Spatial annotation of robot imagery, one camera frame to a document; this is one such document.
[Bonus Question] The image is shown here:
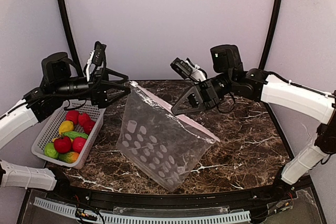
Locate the red toy apple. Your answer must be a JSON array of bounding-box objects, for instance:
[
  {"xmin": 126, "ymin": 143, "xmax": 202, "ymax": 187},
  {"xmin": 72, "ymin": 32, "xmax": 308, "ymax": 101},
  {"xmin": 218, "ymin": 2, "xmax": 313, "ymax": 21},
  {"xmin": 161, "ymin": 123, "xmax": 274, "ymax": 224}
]
[{"xmin": 65, "ymin": 110, "xmax": 80, "ymax": 125}]

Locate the black frame post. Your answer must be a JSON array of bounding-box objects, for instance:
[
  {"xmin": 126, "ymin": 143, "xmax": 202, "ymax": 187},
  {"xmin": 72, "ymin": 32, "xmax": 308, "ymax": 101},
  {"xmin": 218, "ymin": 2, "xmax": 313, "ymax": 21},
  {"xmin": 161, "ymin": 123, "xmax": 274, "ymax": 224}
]
[
  {"xmin": 57, "ymin": 0, "xmax": 83, "ymax": 77},
  {"xmin": 258, "ymin": 0, "xmax": 282, "ymax": 70}
]

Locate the black front rail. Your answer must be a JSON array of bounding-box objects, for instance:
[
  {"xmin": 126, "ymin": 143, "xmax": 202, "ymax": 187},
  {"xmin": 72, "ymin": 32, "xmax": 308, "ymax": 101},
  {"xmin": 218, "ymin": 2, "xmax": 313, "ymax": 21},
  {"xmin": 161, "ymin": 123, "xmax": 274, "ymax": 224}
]
[{"xmin": 44, "ymin": 167, "xmax": 313, "ymax": 210}]

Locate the red toy tomato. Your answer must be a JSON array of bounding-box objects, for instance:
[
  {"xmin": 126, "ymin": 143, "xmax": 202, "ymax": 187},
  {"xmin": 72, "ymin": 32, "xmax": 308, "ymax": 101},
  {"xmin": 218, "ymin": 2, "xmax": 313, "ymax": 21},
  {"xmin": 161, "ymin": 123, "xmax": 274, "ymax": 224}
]
[{"xmin": 54, "ymin": 136, "xmax": 72, "ymax": 154}]

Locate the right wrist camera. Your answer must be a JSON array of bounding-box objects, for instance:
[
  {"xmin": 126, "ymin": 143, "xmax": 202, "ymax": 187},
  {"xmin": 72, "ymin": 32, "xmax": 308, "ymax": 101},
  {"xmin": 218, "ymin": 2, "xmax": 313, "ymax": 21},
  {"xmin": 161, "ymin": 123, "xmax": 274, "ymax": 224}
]
[{"xmin": 170, "ymin": 58, "xmax": 207, "ymax": 83}]

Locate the yellow toy lemon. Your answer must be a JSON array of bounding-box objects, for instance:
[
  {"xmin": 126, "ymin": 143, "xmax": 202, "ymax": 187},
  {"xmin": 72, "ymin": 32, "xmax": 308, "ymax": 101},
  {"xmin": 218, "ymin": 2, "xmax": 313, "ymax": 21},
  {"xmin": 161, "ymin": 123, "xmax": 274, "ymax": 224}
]
[{"xmin": 58, "ymin": 120, "xmax": 74, "ymax": 135}]

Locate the red toy fruit right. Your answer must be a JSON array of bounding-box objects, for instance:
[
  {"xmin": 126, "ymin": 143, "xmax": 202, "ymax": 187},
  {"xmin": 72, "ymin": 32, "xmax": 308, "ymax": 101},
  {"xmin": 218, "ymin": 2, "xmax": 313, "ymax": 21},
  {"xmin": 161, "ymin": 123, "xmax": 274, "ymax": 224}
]
[{"xmin": 82, "ymin": 120, "xmax": 96, "ymax": 135}]

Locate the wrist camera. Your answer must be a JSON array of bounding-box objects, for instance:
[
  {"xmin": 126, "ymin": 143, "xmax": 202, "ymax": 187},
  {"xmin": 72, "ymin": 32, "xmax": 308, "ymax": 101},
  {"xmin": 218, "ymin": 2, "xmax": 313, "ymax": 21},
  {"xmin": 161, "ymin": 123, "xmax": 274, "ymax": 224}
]
[
  {"xmin": 83, "ymin": 41, "xmax": 106, "ymax": 82},
  {"xmin": 170, "ymin": 58, "xmax": 207, "ymax": 83}
]

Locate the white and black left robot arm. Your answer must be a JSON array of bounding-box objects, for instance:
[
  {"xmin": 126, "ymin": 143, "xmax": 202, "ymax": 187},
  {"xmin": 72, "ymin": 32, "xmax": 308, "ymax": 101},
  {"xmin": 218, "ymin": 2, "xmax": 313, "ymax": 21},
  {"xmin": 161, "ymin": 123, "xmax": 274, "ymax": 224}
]
[{"xmin": 1, "ymin": 49, "xmax": 130, "ymax": 191}]

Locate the white slotted cable duct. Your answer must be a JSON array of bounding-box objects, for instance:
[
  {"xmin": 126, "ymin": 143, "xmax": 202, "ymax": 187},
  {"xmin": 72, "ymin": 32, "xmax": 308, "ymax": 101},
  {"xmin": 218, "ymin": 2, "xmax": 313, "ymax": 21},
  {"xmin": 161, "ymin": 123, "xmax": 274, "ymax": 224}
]
[{"xmin": 34, "ymin": 197, "xmax": 251, "ymax": 223}]

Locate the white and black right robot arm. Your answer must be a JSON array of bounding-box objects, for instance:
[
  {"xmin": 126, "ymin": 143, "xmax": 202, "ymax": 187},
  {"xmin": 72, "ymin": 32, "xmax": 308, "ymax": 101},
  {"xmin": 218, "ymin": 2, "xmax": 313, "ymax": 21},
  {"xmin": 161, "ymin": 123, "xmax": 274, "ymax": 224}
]
[{"xmin": 170, "ymin": 45, "xmax": 335, "ymax": 185}]

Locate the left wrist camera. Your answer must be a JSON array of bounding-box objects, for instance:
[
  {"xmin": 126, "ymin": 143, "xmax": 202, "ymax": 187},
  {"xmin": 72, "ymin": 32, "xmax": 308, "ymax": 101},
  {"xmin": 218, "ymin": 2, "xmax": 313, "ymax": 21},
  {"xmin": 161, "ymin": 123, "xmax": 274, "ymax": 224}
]
[{"xmin": 83, "ymin": 41, "xmax": 106, "ymax": 82}]

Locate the white plastic basket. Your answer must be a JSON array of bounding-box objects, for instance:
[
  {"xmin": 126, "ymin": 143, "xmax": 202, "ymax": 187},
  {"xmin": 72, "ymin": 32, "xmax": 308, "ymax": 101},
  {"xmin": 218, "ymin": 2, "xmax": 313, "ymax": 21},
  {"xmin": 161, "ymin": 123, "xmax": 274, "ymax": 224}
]
[{"xmin": 31, "ymin": 100, "xmax": 105, "ymax": 169}]

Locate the green orange toy mango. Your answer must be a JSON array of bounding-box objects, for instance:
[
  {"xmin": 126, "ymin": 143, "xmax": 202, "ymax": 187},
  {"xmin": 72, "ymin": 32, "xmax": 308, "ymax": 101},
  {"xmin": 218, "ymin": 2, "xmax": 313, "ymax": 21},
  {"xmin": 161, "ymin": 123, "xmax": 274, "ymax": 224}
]
[{"xmin": 58, "ymin": 152, "xmax": 79, "ymax": 164}]

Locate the black right frame post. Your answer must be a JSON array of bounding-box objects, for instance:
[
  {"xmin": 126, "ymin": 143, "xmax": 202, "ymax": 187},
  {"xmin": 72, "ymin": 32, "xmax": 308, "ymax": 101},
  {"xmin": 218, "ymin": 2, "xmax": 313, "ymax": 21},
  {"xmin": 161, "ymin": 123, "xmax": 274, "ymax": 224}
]
[{"xmin": 258, "ymin": 0, "xmax": 282, "ymax": 70}]

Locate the red toy fruit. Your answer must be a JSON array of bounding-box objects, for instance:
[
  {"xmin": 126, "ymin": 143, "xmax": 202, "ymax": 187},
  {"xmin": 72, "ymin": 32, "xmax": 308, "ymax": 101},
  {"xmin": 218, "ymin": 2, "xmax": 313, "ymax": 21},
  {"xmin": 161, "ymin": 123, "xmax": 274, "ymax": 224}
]
[
  {"xmin": 72, "ymin": 137, "xmax": 86, "ymax": 153},
  {"xmin": 82, "ymin": 120, "xmax": 96, "ymax": 135}
]

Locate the black left frame post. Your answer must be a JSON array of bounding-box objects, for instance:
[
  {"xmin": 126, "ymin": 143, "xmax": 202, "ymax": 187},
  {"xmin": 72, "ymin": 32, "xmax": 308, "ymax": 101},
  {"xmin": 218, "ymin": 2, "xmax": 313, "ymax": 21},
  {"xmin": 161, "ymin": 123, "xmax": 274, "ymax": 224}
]
[{"xmin": 57, "ymin": 0, "xmax": 83, "ymax": 77}]

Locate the clear zip top bag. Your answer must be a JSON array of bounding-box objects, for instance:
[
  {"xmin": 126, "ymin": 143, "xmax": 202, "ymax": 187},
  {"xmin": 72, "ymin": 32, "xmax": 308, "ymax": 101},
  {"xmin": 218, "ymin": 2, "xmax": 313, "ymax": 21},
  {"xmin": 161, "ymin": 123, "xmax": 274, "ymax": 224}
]
[{"xmin": 116, "ymin": 81, "xmax": 220, "ymax": 192}]

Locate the red toy fruit front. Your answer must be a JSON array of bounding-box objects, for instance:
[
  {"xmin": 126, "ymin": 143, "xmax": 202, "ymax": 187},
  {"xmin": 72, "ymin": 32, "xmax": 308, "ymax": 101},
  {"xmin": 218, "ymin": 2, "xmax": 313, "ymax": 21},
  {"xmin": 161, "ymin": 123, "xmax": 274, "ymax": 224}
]
[{"xmin": 72, "ymin": 137, "xmax": 86, "ymax": 153}]

